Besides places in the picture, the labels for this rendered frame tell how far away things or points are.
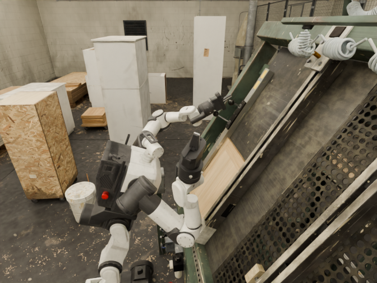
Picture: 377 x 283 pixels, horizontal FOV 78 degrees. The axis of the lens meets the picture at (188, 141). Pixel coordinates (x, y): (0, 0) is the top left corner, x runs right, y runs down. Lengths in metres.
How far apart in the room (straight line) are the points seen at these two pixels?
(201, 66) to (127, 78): 1.86
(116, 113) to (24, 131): 1.37
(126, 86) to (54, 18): 7.07
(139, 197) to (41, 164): 2.13
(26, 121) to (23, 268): 1.36
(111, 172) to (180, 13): 8.40
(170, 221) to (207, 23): 4.21
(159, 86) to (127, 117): 2.67
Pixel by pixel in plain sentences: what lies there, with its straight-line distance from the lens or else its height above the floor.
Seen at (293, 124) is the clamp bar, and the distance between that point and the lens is 1.09.
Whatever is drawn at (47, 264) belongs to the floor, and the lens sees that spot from 2.71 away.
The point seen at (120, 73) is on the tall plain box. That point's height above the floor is 1.31.
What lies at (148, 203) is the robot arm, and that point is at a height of 1.30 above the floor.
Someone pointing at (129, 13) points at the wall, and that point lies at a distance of 9.47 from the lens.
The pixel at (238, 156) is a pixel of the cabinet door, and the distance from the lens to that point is 1.32.
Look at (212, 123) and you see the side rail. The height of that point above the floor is 1.30.
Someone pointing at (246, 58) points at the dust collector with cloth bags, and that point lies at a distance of 6.79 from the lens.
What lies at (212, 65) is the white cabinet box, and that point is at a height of 1.18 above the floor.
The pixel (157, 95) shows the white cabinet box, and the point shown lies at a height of 0.23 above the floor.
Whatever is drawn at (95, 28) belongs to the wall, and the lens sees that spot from 9.82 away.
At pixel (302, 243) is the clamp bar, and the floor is 1.36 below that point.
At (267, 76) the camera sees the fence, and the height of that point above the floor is 1.68.
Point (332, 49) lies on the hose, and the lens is 0.88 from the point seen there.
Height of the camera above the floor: 1.96
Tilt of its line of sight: 27 degrees down
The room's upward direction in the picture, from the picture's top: straight up
